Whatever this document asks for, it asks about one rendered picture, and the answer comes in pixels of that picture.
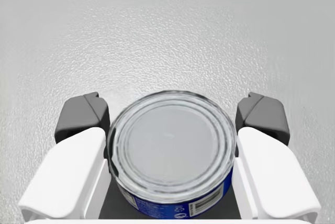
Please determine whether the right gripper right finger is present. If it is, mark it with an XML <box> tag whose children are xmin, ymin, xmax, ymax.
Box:
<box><xmin>232</xmin><ymin>92</ymin><xmax>321</xmax><ymax>221</ymax></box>

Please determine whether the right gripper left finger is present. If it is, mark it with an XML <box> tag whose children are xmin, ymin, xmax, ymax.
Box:
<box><xmin>17</xmin><ymin>91</ymin><xmax>111</xmax><ymax>221</ymax></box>

